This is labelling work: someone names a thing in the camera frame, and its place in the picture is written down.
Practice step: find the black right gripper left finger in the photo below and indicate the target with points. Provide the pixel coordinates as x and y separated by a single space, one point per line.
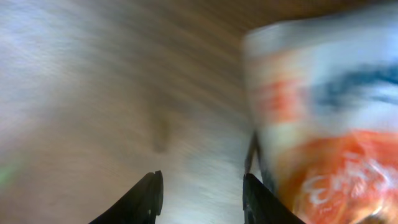
142 204

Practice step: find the orange tissue pack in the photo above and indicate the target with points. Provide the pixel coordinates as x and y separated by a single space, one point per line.
323 97

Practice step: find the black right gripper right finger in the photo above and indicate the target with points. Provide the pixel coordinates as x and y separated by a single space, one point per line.
260 206

